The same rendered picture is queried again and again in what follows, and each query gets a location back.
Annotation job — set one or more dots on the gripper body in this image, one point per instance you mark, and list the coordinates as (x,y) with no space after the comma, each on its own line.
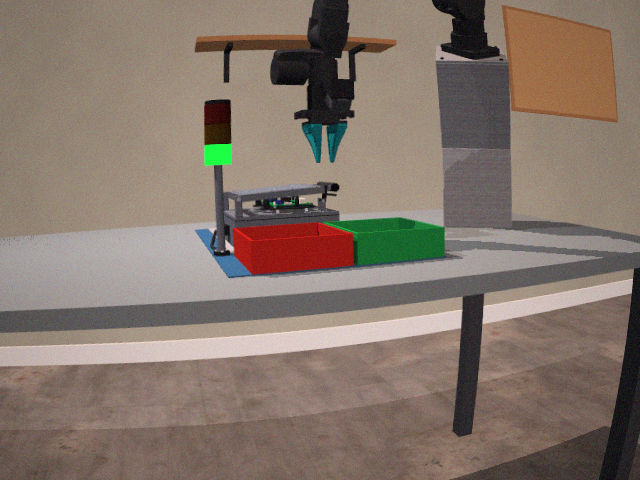
(324,117)

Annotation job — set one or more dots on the green open-top bin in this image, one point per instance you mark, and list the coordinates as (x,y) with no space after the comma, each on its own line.
(375,243)

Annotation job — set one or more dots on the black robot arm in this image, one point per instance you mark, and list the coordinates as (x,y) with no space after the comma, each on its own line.
(291,66)

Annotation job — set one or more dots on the red bin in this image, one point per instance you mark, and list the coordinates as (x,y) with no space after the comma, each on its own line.
(292,247)

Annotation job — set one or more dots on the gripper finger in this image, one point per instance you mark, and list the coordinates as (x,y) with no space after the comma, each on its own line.
(335,134)
(314,140)

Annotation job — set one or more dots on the green circuit board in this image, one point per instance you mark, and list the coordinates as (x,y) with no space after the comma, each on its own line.
(302,201)

